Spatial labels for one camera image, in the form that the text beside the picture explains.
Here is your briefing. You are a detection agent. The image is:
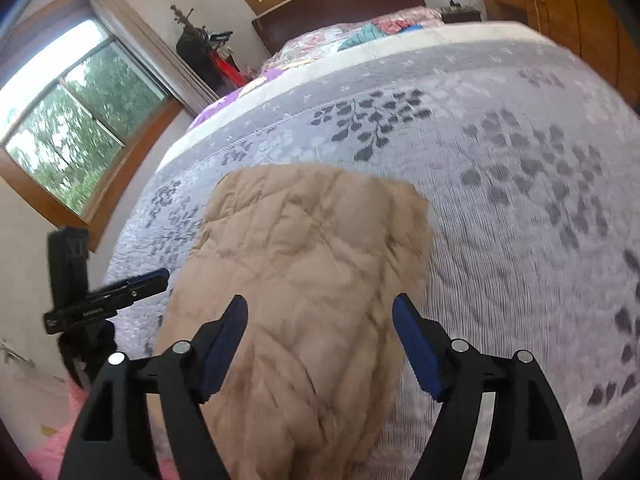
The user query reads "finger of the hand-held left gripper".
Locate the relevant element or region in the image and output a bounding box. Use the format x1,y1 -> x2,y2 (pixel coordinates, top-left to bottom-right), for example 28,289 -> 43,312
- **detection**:
89,267 -> 171,307

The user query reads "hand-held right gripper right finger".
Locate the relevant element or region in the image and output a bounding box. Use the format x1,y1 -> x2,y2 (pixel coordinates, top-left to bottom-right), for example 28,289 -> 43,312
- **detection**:
391,292 -> 583,480

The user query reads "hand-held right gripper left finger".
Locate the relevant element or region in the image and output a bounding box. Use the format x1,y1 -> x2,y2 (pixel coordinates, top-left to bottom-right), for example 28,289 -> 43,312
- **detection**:
57,294 -> 249,480

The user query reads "beige quilted coat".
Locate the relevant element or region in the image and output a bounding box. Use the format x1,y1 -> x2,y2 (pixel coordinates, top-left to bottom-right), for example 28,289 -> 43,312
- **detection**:
150,162 -> 432,480

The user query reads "large wooden-framed window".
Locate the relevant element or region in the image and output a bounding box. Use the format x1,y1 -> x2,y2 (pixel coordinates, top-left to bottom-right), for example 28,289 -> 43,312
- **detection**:
0,0 -> 183,241

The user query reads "grey leaf-print bedspread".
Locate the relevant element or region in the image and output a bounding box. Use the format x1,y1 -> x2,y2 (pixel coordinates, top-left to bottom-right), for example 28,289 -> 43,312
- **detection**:
102,35 -> 640,480

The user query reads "pink fluffy mat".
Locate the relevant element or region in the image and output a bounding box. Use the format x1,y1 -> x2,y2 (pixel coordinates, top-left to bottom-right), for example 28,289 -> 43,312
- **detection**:
22,375 -> 168,480

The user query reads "long grey curtain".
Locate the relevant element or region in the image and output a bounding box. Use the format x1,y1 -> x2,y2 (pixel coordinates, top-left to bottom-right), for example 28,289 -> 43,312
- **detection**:
90,0 -> 221,118

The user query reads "red bag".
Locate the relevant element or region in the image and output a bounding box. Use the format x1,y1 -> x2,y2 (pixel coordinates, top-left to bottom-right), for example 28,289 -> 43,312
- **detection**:
212,52 -> 248,89

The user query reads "black corner stand with clutter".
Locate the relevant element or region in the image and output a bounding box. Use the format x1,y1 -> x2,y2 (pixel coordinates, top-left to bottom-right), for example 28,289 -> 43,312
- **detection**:
170,5 -> 248,98

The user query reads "purple floral quilt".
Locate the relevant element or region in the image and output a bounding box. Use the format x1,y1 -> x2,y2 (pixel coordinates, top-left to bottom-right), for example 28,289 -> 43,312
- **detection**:
192,6 -> 446,133

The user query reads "dark nightstand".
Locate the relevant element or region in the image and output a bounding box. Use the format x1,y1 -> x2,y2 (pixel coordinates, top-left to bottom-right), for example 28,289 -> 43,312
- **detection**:
440,5 -> 483,25

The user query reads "dark wooden headboard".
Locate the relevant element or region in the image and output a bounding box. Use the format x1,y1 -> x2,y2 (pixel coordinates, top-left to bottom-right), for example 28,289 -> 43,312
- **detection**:
251,0 -> 426,58

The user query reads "cluttered wooden desk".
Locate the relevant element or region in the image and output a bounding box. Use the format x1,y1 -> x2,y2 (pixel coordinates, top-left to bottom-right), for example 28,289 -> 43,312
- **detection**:
477,0 -> 547,36

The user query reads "wooden wardrobe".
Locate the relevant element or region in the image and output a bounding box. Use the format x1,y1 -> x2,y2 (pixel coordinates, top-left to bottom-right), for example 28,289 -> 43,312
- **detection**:
535,0 -> 640,111

